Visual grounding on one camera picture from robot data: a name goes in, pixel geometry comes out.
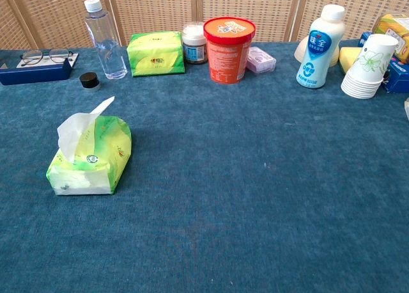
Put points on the woven rattan folding screen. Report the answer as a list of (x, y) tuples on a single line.
[(159, 8)]

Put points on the sealed green tissue pack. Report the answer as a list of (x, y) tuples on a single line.
[(156, 54)]

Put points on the white tissue sheet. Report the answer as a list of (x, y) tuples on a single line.
[(75, 131)]

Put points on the small blue packet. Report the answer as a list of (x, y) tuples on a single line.
[(365, 38)]

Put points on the small black cap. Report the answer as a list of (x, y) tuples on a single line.
[(89, 81)]

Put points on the cream upturned bowl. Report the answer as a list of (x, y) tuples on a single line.
[(301, 54)]

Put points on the glass jar with white lid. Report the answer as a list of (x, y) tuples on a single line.
[(194, 43)]

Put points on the yellow green snack box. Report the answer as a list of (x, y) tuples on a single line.
[(394, 27)]

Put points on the clear plastic water bottle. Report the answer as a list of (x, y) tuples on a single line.
[(105, 46)]

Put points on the opened green tissue pack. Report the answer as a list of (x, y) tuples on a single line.
[(105, 152)]

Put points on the orange instant noodle cup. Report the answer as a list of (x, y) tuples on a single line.
[(228, 53)]

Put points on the small pink white packet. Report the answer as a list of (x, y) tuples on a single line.
[(260, 61)]

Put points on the dark blue glasses case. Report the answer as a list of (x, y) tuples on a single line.
[(35, 71)]

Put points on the yellow sponge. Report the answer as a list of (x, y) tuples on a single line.
[(350, 56)]

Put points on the thin-framed eyeglasses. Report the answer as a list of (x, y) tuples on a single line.
[(44, 56)]

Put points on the blue Oreo box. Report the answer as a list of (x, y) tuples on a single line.
[(397, 77)]

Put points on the blue table cloth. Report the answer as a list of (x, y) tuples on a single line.
[(223, 178)]

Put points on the white yogurt drink bottle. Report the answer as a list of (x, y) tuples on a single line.
[(319, 50)]

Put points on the stack of white paper cups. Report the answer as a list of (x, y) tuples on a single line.
[(367, 69)]

